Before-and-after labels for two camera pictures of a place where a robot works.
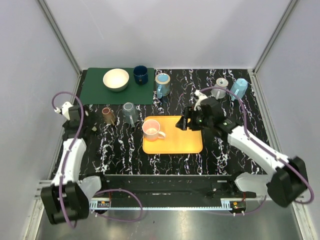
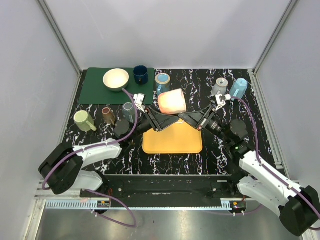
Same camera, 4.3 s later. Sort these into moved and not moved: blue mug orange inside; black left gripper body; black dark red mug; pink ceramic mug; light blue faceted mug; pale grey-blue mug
Moved: black left gripper body; pink ceramic mug
Not moved: pale grey-blue mug; blue mug orange inside; light blue faceted mug; black dark red mug
